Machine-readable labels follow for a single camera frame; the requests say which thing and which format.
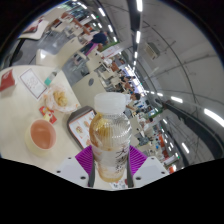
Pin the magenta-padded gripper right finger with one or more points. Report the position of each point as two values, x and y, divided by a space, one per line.
151 170

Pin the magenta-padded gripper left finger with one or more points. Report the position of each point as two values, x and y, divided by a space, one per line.
70 170

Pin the clear tea bottle white cap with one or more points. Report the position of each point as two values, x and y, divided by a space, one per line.
111 133

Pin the dark food tray paper liner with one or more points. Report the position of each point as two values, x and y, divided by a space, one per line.
80 128

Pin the pale yellow cup pink inside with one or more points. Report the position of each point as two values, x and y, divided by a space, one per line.
42 135

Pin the red sauce packet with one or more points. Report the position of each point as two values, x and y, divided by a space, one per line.
47 115

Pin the plastic bag of fried food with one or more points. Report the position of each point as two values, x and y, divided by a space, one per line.
60 98

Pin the beige chair with round logo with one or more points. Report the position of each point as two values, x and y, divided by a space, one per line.
88 88

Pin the white framed card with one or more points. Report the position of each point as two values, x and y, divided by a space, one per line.
32 83

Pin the small red box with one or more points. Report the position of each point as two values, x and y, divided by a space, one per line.
6 80

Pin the ceiling air conditioner unit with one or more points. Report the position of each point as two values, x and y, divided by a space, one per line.
152 50

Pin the ceiling light strips group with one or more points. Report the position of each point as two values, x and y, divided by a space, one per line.
138 36

